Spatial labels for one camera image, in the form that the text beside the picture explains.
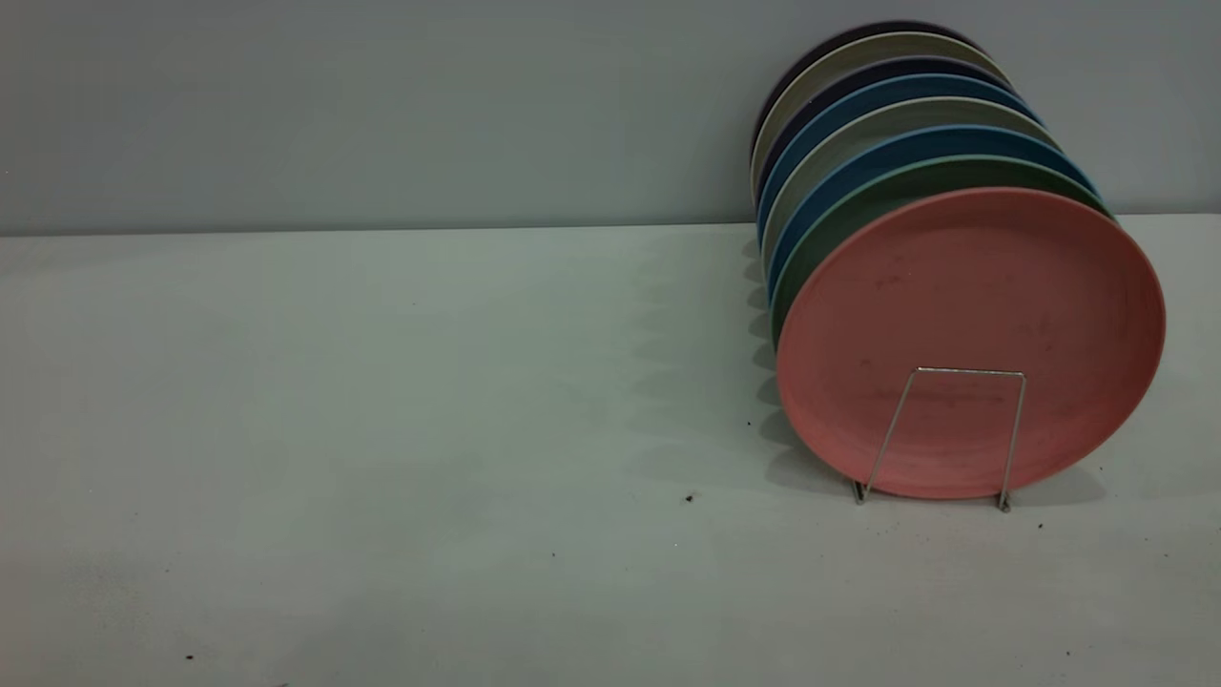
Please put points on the blue round plate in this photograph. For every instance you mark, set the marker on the blue round plate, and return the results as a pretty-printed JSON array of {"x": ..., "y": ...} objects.
[
  {"x": 887, "y": 91},
  {"x": 906, "y": 143}
]

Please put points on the beige round plate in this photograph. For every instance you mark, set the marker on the beige round plate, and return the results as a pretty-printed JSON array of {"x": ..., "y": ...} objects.
[
  {"x": 887, "y": 45},
  {"x": 887, "y": 113}
]

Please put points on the pink round plate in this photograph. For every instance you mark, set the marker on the pink round plate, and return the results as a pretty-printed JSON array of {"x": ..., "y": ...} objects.
[{"x": 973, "y": 315}]

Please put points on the dark purple round plate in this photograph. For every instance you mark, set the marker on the dark purple round plate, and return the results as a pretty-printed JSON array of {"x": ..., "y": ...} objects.
[
  {"x": 830, "y": 39},
  {"x": 858, "y": 74}
]

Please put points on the green round plate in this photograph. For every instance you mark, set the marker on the green round plate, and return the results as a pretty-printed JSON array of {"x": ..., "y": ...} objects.
[{"x": 878, "y": 194}]

